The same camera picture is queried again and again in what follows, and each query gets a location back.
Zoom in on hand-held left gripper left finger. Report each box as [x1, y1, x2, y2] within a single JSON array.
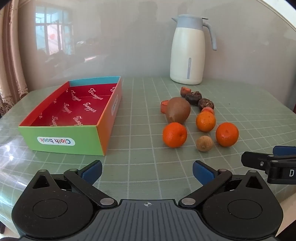
[[28, 160, 118, 208]]

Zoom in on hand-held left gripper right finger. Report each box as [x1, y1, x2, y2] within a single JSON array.
[[179, 161, 269, 208]]

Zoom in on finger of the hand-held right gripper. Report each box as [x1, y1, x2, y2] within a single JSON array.
[[272, 146, 296, 156], [241, 151, 275, 172]]

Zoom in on small tan round fruit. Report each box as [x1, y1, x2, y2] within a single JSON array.
[[196, 136, 213, 152]]

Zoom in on orange mandarin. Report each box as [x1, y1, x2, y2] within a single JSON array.
[[216, 122, 239, 147], [196, 112, 216, 132], [162, 122, 188, 148]]

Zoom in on colourful cardboard box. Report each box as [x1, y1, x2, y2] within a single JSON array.
[[18, 76, 122, 156]]

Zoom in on brown kiwi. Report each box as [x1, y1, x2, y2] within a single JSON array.
[[166, 97, 191, 124]]

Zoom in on dark water chestnut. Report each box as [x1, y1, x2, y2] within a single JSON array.
[[185, 91, 202, 105], [198, 98, 215, 110]]

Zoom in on green grid tablecloth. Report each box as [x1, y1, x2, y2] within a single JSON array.
[[0, 76, 296, 241]]

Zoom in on white thermos jug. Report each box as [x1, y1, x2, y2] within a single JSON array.
[[170, 14, 217, 84]]

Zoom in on beige lace curtain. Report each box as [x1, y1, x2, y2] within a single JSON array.
[[0, 0, 29, 118]]

